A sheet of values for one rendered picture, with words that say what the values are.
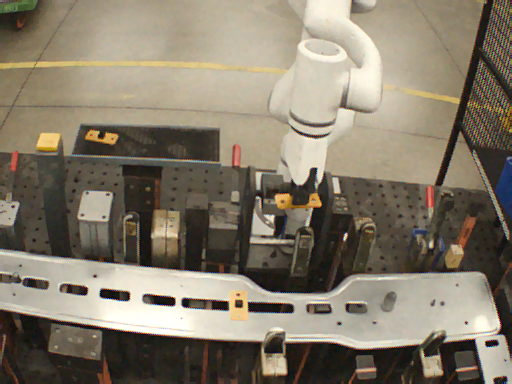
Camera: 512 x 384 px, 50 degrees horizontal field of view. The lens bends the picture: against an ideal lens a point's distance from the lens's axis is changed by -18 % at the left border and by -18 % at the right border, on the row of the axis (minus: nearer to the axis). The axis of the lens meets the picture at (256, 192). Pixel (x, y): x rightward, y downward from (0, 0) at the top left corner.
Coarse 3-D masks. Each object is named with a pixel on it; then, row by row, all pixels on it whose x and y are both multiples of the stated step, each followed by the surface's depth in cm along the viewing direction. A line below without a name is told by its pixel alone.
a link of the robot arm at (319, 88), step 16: (304, 48) 101; (320, 48) 101; (336, 48) 102; (304, 64) 101; (320, 64) 99; (336, 64) 100; (304, 80) 103; (320, 80) 101; (336, 80) 102; (304, 96) 104; (320, 96) 103; (336, 96) 103; (304, 112) 106; (320, 112) 106; (336, 112) 108
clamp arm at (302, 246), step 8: (304, 232) 140; (312, 232) 140; (296, 240) 141; (304, 240) 140; (312, 240) 141; (296, 248) 142; (304, 248) 142; (296, 256) 143; (304, 256) 143; (296, 264) 144; (304, 264) 144; (296, 272) 145; (304, 272) 145
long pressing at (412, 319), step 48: (0, 288) 126; (48, 288) 129; (96, 288) 132; (144, 288) 134; (192, 288) 137; (240, 288) 138; (336, 288) 141; (384, 288) 143; (432, 288) 144; (480, 288) 145; (192, 336) 127; (240, 336) 128; (288, 336) 130; (336, 336) 131; (384, 336) 131; (480, 336) 133
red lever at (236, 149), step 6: (234, 150) 150; (240, 150) 151; (234, 156) 150; (240, 156) 150; (234, 162) 149; (240, 162) 150; (234, 168) 149; (234, 174) 149; (234, 180) 149; (234, 186) 148; (234, 192) 147; (234, 198) 147
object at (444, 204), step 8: (440, 192) 138; (448, 192) 138; (440, 200) 138; (448, 200) 135; (440, 208) 140; (448, 208) 136; (432, 216) 142; (440, 216) 141; (432, 224) 142; (440, 224) 143; (432, 232) 143; (440, 232) 143; (432, 248) 147
